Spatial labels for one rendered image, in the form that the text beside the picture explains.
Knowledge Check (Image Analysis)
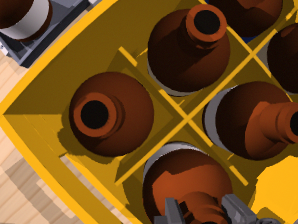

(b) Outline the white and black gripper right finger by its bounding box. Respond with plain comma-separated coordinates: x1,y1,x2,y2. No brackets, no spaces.
221,194,281,224

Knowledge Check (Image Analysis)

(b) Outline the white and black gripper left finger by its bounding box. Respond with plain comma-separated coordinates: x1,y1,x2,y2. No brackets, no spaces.
154,197,185,224

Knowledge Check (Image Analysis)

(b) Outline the dark grey rectangular tray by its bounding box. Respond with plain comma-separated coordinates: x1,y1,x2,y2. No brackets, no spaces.
0,0,90,69

